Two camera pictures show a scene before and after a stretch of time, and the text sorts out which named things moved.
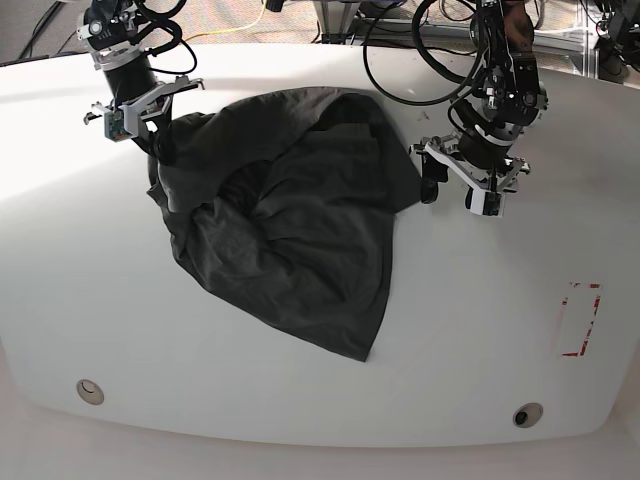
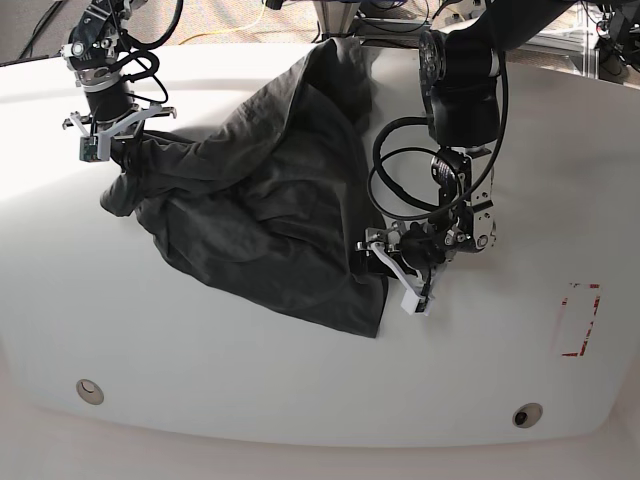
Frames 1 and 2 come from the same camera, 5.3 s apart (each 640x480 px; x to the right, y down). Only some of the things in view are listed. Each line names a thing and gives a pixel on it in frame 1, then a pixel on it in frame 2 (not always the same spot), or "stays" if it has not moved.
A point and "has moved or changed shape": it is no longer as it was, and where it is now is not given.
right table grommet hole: (527, 414) stays
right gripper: (496, 180) -> (420, 246)
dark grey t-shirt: (283, 204) has moved or changed shape
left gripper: (153, 103) -> (113, 118)
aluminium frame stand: (338, 24) stays
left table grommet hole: (90, 392) stays
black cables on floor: (30, 43) stays
